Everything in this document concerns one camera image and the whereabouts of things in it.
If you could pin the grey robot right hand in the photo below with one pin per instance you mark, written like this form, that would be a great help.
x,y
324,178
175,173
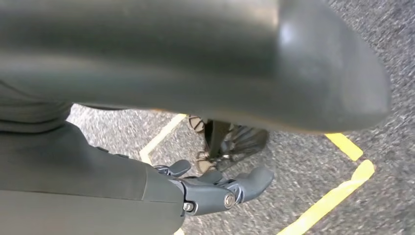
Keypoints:
x,y
194,65

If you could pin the yellow floor tape square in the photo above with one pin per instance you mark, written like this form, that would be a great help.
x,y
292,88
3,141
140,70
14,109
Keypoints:
x,y
343,146

